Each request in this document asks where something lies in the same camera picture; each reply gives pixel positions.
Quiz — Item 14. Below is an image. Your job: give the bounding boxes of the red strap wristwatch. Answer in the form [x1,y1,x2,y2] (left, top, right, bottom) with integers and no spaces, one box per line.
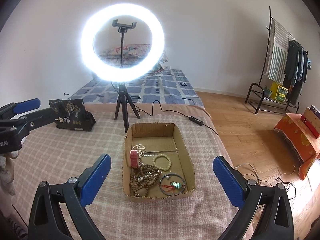
[130,150,140,168]

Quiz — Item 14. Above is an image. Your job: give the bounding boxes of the brown wooden bead necklace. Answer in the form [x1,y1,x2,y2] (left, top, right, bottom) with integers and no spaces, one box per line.
[128,164,162,197]

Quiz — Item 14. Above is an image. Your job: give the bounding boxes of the white pearl necklace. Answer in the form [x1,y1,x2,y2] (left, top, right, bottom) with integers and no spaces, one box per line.
[131,143,146,158]

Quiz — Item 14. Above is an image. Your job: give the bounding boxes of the yellow bead bracelet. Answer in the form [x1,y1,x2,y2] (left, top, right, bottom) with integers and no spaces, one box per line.
[152,153,173,170]

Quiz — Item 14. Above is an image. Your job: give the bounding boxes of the blue bangle bracelet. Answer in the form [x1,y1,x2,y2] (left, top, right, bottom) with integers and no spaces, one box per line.
[158,173,187,195]

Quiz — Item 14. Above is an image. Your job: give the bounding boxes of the green jade red cord pendant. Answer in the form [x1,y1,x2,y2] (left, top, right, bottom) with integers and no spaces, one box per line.
[160,181,185,193]

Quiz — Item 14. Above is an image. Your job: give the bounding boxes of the left hand in glove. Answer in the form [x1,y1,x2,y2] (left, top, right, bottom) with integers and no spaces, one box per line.
[0,151,19,196]

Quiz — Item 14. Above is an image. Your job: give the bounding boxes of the black snack bag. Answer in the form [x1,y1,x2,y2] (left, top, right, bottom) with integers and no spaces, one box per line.
[49,99,96,132]

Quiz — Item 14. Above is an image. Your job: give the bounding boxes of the orange cloth covered stool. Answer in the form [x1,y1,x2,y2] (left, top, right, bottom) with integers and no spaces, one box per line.
[274,113,319,180]

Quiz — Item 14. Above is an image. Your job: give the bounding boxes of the cardboard box tray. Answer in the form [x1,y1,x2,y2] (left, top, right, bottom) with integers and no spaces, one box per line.
[123,122,196,202]

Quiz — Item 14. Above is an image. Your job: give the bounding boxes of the black tripod stand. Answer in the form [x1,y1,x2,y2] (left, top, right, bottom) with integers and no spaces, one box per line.
[114,83,140,132]

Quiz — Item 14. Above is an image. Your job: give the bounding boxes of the red and tan boxes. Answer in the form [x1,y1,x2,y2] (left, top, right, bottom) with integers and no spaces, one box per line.
[300,105,320,138]

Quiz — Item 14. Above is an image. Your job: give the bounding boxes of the black clothes rack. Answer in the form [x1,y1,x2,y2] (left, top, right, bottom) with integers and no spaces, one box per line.
[245,14,311,114]

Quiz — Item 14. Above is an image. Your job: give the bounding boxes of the yellow box on rack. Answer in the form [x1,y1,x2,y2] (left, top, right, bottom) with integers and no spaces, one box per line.
[270,82,289,103]

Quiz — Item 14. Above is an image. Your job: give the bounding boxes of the floral folded quilt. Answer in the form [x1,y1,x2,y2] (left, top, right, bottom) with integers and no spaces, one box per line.
[99,44,168,75]

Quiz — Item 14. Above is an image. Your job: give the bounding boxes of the black phone holder clamp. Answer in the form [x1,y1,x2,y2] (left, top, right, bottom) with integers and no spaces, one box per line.
[112,19,137,68]

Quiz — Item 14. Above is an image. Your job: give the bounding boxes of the blue patterned bed sheet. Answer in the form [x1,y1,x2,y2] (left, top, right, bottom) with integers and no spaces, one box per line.
[70,69,204,107]

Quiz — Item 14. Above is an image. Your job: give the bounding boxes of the dark hanging clothes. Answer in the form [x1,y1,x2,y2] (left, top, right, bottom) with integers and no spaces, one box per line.
[283,40,310,105]

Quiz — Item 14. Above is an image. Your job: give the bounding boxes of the striped hanging towel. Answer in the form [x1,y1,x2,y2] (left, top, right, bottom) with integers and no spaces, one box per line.
[264,18,289,84]

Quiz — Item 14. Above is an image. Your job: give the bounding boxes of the tangled floor cables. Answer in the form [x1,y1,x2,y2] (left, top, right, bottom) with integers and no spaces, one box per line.
[233,163,313,205]

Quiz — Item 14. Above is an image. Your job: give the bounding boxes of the white ring light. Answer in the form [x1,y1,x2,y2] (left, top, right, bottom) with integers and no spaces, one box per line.
[80,3,165,83]

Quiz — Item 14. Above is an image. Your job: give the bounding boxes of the black power cable with switch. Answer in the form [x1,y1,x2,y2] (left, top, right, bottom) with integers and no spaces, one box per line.
[135,100,221,137]

